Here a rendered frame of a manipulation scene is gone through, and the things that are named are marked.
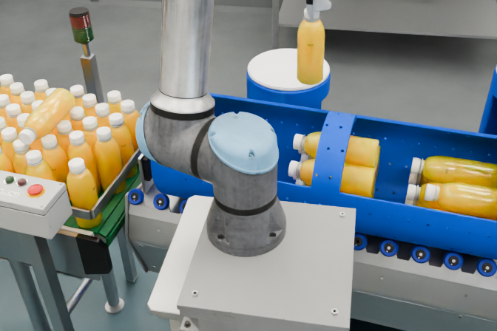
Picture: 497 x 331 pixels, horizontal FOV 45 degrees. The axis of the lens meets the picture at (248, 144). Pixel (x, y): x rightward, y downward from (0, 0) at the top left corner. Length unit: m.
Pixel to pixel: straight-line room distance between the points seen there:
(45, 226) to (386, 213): 0.79
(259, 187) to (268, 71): 1.04
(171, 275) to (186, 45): 0.45
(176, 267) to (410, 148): 0.72
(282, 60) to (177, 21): 1.12
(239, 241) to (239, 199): 0.09
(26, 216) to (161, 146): 0.54
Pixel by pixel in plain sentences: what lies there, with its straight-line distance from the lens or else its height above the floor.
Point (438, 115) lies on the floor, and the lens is 3.81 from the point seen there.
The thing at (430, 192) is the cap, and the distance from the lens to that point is 1.43.
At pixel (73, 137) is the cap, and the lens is 1.67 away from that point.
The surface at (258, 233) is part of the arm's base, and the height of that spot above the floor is 1.27.
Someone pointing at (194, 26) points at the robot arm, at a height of 1.61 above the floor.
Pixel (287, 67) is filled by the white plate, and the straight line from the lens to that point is 2.05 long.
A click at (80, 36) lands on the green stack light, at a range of 2.01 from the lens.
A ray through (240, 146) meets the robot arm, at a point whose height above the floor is 1.45.
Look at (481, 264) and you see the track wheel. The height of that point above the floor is 0.97.
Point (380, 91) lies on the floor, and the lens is 3.97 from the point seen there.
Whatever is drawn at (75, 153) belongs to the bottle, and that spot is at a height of 1.06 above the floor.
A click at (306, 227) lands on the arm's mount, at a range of 1.16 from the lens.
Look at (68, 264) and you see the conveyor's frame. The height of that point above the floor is 0.78.
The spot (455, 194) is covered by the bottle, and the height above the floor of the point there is 1.14.
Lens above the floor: 2.03
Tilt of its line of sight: 36 degrees down
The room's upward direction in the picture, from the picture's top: 1 degrees counter-clockwise
